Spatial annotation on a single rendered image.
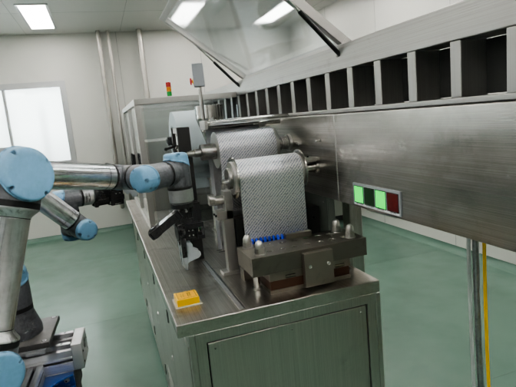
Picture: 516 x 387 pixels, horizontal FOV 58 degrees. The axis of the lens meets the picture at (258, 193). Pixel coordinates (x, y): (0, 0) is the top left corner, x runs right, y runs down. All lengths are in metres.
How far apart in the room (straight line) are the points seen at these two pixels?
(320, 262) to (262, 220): 0.27
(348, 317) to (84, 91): 5.99
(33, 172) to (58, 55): 6.10
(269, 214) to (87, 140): 5.61
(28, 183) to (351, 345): 1.08
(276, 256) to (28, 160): 0.76
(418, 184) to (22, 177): 0.92
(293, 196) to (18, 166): 0.93
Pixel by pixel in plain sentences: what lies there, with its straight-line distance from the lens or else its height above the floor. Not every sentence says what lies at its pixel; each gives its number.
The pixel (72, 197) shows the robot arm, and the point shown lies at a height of 1.22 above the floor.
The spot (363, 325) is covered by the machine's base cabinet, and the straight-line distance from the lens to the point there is 1.61.
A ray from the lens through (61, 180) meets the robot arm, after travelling 1.31.
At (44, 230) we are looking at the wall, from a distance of 7.25.
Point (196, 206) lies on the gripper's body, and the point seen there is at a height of 1.20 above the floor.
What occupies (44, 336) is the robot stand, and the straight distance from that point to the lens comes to 1.73.
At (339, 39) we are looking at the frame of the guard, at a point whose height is 1.67.
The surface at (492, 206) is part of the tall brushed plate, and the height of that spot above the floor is 1.23.
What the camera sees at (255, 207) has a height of 1.15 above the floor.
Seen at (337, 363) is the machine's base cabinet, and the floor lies 0.65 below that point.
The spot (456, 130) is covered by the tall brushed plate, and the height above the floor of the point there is 1.38.
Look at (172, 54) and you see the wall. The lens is 7.24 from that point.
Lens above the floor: 1.46
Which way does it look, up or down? 9 degrees down
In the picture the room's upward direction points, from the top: 5 degrees counter-clockwise
